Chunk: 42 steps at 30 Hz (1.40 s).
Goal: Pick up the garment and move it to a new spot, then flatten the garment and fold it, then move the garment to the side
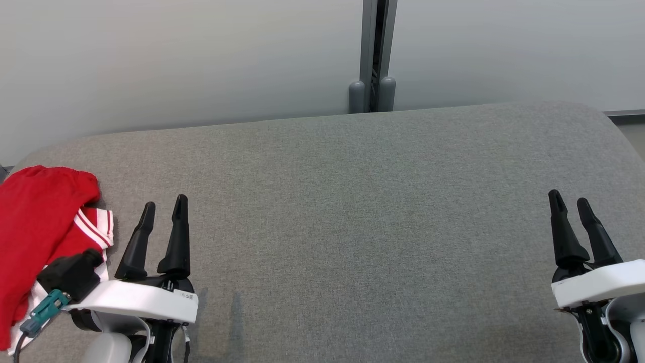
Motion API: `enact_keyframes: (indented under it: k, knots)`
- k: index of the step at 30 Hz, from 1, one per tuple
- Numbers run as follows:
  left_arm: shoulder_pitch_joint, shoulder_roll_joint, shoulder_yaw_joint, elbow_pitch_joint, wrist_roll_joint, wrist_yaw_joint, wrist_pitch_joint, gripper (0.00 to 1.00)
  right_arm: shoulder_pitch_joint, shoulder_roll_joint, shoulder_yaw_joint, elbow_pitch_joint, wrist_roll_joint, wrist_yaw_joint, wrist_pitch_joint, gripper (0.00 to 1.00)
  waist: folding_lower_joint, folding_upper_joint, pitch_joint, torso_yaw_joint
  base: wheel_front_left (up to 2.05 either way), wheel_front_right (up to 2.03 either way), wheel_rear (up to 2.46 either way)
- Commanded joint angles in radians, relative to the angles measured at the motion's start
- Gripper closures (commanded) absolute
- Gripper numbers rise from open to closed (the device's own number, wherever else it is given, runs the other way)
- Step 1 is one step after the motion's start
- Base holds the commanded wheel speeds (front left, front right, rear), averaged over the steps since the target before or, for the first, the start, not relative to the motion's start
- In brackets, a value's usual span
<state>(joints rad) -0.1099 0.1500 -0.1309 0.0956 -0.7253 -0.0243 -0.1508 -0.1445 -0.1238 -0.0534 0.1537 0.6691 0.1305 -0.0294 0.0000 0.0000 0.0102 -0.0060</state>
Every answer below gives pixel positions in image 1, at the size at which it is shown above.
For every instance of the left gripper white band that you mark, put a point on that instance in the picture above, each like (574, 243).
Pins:
(136, 301)

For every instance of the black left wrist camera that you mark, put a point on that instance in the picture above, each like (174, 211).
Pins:
(70, 275)

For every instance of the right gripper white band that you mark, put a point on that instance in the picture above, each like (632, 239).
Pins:
(599, 285)

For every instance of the grey rounded post foot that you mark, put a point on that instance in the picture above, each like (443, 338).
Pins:
(387, 95)
(357, 98)

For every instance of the red jersey shirt white sleeves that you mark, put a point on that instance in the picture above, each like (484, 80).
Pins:
(35, 217)

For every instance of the grey partition post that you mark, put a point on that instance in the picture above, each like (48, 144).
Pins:
(379, 40)

